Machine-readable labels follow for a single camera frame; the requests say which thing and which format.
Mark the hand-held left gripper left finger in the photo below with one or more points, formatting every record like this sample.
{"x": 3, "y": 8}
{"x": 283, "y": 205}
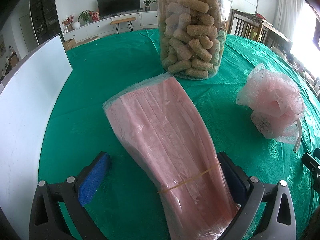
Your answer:
{"x": 93, "y": 180}

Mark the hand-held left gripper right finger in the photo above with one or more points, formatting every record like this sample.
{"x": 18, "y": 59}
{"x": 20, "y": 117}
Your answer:
{"x": 235, "y": 182}

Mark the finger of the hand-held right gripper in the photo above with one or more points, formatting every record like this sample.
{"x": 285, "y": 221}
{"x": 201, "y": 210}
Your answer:
{"x": 317, "y": 152}
{"x": 311, "y": 163}

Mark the pink face mask pack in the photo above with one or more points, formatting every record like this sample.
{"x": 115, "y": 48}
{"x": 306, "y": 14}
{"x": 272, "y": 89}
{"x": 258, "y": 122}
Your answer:
{"x": 170, "y": 142}

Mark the white cardboard box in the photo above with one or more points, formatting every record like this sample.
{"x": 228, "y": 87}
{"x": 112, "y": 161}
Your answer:
{"x": 30, "y": 105}

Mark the green tablecloth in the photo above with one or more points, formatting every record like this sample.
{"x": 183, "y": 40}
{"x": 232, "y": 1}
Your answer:
{"x": 100, "y": 117}

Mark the pink bath loofah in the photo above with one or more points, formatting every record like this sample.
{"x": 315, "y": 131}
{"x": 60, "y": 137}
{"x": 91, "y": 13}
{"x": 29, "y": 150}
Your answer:
{"x": 272, "y": 100}

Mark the white sheer curtain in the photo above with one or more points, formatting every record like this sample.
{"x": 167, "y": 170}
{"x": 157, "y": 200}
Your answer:
{"x": 287, "y": 12}

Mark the wooden railing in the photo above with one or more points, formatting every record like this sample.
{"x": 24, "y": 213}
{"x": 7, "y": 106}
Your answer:
{"x": 245, "y": 27}

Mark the white television cabinet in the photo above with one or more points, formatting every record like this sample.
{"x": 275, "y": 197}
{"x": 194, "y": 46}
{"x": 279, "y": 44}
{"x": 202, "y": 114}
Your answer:
{"x": 100, "y": 30}

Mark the round white vase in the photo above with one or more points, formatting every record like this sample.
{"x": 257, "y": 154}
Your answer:
{"x": 76, "y": 25}

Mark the clear jar of snack sticks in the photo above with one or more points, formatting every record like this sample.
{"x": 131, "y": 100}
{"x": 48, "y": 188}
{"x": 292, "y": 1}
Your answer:
{"x": 190, "y": 30}

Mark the red flower bouquet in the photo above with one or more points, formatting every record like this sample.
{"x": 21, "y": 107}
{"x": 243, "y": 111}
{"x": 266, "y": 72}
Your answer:
{"x": 67, "y": 21}

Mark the white door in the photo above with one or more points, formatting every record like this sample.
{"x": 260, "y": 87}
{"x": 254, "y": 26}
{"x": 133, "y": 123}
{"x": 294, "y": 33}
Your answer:
{"x": 28, "y": 32}

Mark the wooden bench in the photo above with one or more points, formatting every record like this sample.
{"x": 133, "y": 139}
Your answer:
{"x": 123, "y": 20}

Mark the red gift box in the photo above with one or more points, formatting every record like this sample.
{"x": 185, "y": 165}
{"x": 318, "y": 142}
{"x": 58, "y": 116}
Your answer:
{"x": 95, "y": 16}

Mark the bushy green potted plant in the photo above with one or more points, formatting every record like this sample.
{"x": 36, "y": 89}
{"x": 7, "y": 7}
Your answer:
{"x": 85, "y": 16}

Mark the black display cabinet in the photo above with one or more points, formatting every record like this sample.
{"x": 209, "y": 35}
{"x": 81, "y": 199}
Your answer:
{"x": 45, "y": 10}

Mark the black television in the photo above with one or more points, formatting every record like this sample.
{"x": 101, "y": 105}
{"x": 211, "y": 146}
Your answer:
{"x": 117, "y": 3}

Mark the small potted plant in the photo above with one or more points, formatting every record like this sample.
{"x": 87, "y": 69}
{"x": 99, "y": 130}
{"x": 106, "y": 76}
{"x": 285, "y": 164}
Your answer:
{"x": 147, "y": 5}

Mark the framed wall picture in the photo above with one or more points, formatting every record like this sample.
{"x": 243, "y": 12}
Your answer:
{"x": 2, "y": 45}

